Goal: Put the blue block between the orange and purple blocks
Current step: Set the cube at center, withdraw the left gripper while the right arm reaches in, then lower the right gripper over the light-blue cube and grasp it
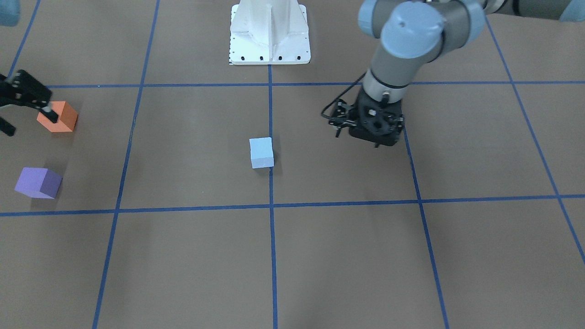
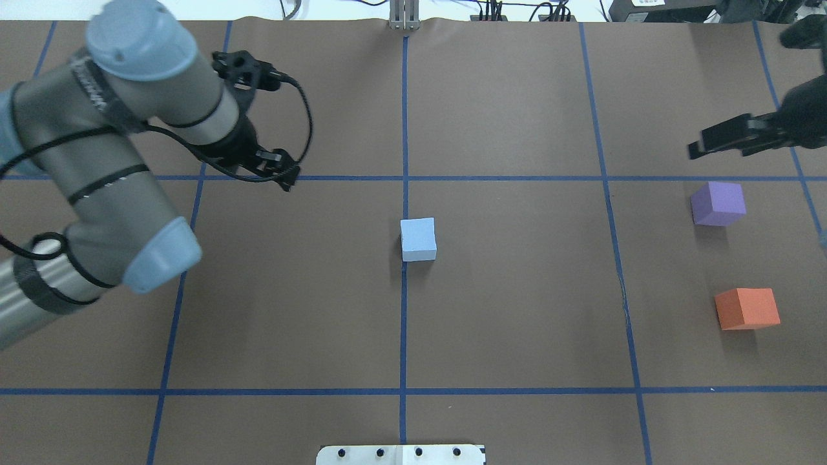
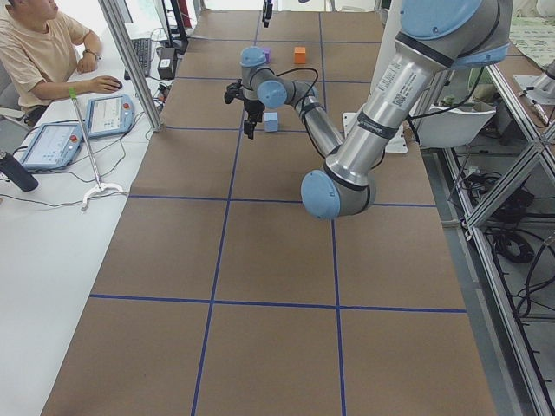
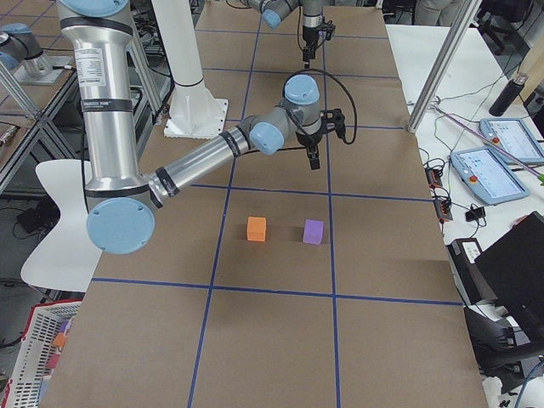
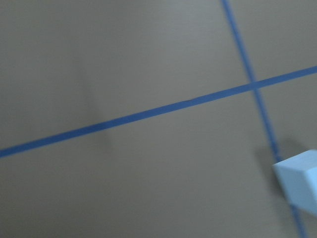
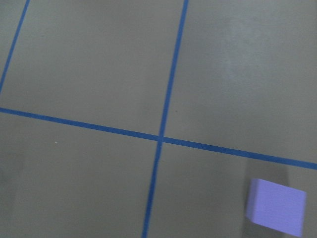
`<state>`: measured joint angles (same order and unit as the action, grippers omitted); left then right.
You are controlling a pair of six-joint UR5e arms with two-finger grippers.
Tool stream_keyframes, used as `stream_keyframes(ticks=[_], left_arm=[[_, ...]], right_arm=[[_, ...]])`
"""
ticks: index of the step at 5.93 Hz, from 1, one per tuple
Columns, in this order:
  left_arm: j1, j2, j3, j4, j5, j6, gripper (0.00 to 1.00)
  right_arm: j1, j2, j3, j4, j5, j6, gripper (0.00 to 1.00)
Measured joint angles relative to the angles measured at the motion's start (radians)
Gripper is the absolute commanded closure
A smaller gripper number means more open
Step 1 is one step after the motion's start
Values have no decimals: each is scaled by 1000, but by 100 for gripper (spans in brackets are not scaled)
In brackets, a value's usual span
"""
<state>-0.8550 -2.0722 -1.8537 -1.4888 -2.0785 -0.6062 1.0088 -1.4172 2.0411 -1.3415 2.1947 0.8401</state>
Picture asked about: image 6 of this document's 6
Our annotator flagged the purple foam block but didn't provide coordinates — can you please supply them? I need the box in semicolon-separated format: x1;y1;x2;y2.
246;178;307;237

